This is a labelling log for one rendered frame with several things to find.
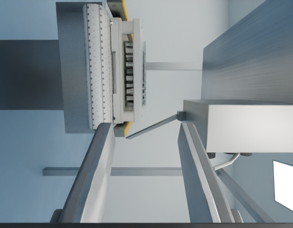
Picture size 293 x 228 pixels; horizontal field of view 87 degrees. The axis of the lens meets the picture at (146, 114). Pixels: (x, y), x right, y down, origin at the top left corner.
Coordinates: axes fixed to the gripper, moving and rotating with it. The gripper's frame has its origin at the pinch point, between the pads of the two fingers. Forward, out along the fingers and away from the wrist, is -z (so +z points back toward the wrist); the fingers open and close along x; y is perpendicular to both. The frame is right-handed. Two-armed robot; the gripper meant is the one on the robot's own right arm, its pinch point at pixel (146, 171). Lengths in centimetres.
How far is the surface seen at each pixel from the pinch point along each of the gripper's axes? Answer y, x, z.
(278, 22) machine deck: -1, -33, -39
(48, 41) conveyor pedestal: 4.4, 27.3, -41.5
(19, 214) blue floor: 127, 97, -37
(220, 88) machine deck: 27, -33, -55
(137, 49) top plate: 3.7, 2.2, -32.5
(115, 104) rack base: 14.5, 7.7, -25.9
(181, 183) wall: 328, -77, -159
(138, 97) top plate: 13.2, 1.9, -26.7
